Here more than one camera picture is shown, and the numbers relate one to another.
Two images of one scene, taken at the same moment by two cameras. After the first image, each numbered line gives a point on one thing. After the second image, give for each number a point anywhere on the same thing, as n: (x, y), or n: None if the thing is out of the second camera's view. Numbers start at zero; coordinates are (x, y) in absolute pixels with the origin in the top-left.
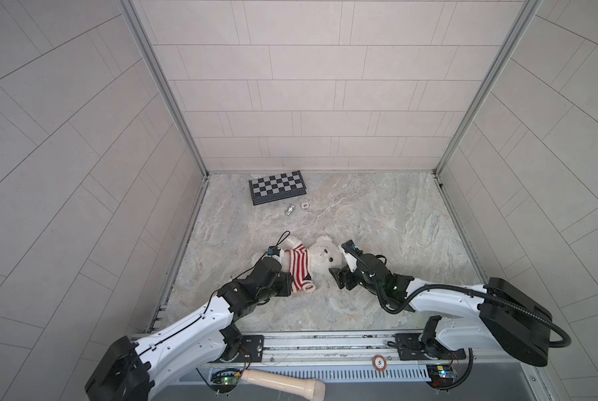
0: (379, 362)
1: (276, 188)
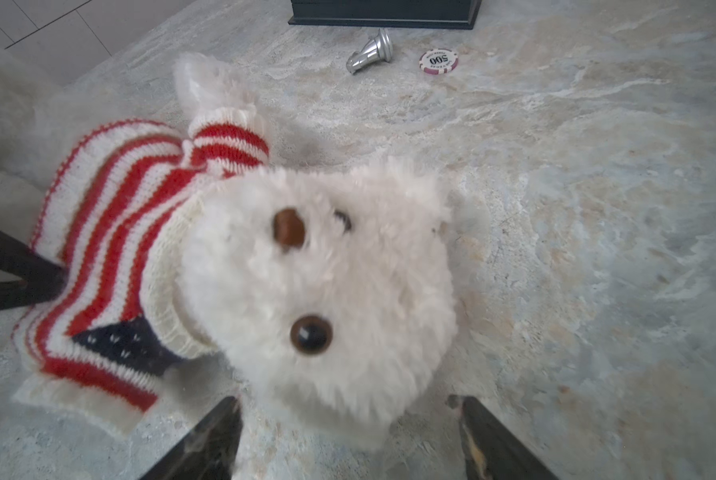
0: None
1: (387, 14)
